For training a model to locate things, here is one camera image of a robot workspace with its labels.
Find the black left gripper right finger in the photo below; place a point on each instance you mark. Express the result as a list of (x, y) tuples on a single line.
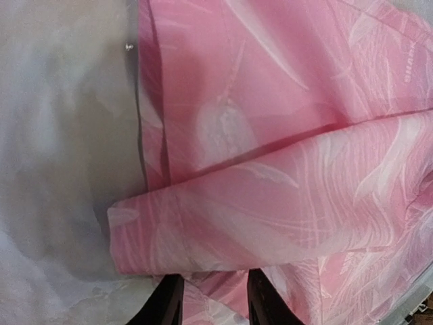
[(265, 305)]

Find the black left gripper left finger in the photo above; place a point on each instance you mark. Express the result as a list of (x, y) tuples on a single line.
[(165, 304)]

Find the pink garment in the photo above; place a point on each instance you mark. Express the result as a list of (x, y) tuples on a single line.
[(290, 136)]

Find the aluminium front rail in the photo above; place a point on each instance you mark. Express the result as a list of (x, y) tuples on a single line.
[(411, 301)]

